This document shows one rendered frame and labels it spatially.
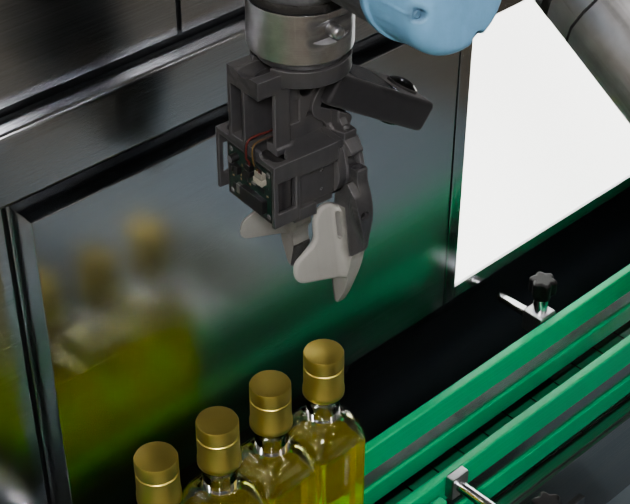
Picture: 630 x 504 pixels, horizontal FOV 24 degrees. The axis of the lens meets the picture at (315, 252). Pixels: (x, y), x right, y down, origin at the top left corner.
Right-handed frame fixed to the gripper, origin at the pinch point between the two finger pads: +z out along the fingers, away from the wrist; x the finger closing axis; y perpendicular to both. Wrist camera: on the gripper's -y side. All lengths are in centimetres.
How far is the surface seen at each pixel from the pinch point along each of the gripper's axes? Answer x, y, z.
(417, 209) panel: -14.0, -22.7, 12.5
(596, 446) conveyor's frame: 3, -34, 38
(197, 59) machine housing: -12.5, 2.6, -13.6
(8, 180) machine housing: -10.9, 20.2, -10.5
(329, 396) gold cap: 1.5, 0.5, 12.6
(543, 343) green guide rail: -6.2, -34.6, 30.5
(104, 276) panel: -10.7, 13.5, 1.3
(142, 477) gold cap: 2.2, 18.9, 9.9
